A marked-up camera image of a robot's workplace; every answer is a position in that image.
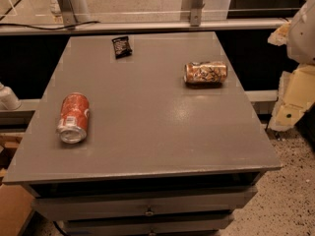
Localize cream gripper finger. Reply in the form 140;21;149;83
268;65;315;132
268;22;291;46

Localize orange patterned soda can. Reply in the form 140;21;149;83
184;61;228;85

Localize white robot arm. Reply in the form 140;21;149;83
268;0;315;132

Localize red soda can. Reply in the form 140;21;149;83
57;92;90;144

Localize grey drawer cabinet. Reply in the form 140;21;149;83
4;32;281;236

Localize black snack packet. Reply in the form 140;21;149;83
112;36;132;59

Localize white pipe at left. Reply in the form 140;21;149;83
0;83;21;110

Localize brown cardboard box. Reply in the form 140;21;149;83
0;135;33;236

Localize grey metal rail frame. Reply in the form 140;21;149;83
0;18;288;35

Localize black cable on rail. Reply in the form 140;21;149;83
0;20;101;30

